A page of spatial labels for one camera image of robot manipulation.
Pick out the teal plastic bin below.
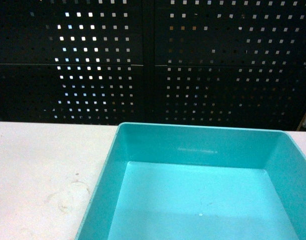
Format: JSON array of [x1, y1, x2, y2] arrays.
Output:
[[76, 122, 306, 240]]

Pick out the black perforated metal panel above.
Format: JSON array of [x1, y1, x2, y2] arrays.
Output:
[[0, 0, 306, 131]]

